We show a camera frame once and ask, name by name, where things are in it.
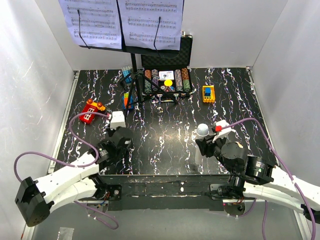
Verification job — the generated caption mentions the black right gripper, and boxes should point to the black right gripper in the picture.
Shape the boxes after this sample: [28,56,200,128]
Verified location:
[195,132,236,175]

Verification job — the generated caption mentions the black music stand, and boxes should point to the black music stand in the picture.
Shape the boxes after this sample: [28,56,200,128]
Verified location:
[80,0,180,104]

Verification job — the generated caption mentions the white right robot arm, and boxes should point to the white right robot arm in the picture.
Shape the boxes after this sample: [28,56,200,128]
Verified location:
[195,136,320,223]

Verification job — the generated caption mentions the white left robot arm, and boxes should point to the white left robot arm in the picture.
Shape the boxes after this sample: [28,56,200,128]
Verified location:
[15,127,134,227]

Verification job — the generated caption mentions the blue orange toy block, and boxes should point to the blue orange toy block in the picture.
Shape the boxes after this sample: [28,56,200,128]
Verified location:
[121,92,134,110]

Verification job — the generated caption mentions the red toy bus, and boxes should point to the red toy bus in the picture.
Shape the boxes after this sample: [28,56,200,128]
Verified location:
[78,98,106,124]

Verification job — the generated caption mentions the yellow toy block tray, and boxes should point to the yellow toy block tray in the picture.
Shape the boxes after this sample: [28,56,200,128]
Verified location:
[202,85,216,103]

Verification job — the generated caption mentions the light blue toy block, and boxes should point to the light blue toy block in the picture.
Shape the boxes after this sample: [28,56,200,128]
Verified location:
[121,65,133,85]

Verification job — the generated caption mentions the yellow dealer chip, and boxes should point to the yellow dealer chip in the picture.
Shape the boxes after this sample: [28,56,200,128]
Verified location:
[164,79,173,87]

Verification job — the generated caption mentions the black poker chip case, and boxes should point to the black poker chip case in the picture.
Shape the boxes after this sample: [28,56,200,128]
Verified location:
[141,35,193,102]

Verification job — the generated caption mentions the white playing card deck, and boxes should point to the white playing card deck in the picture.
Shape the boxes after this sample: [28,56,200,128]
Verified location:
[158,70,175,81]

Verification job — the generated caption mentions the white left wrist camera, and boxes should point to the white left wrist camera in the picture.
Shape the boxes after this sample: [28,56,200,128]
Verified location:
[109,111,126,130]

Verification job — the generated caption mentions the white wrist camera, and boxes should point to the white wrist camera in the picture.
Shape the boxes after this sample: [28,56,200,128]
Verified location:
[212,120,233,143]
[109,111,126,130]

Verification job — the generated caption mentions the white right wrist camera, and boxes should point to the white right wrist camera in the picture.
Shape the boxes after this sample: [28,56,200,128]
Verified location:
[212,120,233,143]

